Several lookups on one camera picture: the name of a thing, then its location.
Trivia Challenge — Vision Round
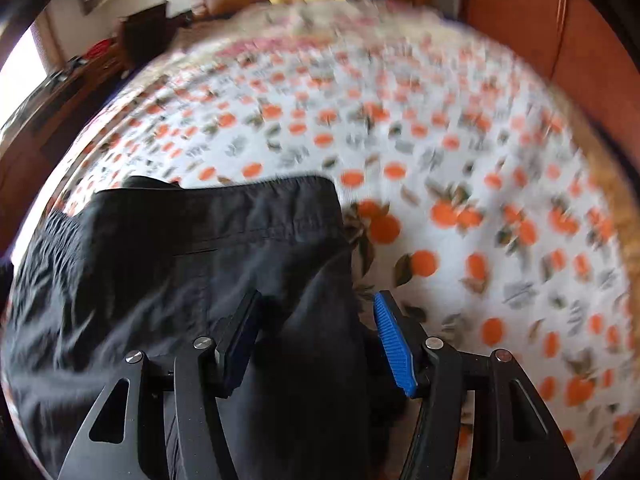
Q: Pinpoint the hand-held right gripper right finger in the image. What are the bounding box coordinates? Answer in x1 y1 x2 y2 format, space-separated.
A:
372 290 581 480

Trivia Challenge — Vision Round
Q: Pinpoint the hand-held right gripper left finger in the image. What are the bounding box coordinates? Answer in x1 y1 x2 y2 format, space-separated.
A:
57 287 264 480

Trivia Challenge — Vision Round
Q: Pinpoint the black jacket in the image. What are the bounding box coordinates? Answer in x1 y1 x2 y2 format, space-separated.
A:
0 174 416 480

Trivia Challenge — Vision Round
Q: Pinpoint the orange print bed sheet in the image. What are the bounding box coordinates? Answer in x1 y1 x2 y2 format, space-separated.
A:
0 0 636 480

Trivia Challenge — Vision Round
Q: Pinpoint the wooden desk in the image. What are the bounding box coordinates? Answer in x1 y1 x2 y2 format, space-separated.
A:
0 40 132 256

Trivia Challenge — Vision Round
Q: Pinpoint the floral blanket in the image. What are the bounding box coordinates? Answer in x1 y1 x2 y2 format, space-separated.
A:
190 0 451 56

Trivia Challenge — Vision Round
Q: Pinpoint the red object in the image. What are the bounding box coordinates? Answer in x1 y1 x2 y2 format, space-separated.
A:
82 39 114 60

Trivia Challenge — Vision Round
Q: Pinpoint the window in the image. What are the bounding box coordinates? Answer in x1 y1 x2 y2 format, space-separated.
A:
0 25 57 131

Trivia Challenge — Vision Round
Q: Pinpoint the wooden slatted wardrobe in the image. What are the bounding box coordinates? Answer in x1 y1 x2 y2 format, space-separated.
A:
460 0 636 131

